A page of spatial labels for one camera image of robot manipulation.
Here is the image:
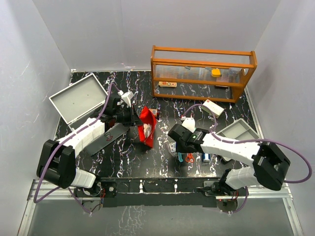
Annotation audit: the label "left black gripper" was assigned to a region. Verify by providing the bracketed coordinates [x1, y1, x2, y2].
[114, 104, 144, 127]

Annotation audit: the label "red first aid pouch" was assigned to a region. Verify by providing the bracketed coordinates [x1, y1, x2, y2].
[138, 106, 157, 148]

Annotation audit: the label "white gauze packet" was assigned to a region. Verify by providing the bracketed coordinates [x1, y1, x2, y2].
[143, 123, 152, 139]

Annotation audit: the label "clear bag blue items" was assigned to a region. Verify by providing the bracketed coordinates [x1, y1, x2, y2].
[165, 142, 178, 157]

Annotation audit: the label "red small scissors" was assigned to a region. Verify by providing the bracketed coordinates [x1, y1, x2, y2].
[185, 153, 194, 163]

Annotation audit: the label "teal plastic tweezers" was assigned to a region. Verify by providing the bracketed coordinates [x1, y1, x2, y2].
[177, 152, 184, 163]

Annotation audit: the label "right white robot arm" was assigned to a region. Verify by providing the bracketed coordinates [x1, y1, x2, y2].
[168, 124, 290, 195]

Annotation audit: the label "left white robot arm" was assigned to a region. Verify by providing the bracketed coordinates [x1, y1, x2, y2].
[36, 91, 142, 196]

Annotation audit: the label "amber medicine bottle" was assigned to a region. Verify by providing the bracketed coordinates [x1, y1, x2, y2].
[150, 109, 159, 117]

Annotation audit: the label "white medicine box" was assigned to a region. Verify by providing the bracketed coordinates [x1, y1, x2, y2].
[201, 99, 224, 118]

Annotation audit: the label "blue white can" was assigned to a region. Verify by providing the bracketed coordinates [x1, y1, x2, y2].
[202, 153, 210, 163]

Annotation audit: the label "wooden toy block strip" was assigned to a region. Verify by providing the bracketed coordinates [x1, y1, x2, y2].
[158, 81, 177, 88]

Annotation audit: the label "grey divided tray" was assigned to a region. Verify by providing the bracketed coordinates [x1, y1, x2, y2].
[214, 118, 261, 163]

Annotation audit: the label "grey open case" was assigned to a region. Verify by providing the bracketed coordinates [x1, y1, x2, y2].
[49, 73, 129, 155]

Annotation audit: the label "wooden display shelf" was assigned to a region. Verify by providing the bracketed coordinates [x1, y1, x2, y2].
[150, 46, 258, 103]

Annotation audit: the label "yellow block on shelf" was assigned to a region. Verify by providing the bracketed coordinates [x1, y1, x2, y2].
[211, 68, 221, 78]

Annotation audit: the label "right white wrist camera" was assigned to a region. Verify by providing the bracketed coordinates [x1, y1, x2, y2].
[181, 117, 195, 133]

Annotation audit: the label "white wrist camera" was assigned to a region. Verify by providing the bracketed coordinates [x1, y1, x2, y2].
[181, 117, 195, 133]
[118, 90, 134, 107]

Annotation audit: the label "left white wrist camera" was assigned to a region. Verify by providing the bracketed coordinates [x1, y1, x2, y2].
[118, 90, 134, 107]

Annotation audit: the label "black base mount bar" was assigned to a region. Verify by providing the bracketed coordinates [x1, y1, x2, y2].
[73, 177, 249, 209]

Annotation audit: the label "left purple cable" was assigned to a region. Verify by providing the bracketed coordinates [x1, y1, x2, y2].
[33, 83, 124, 214]

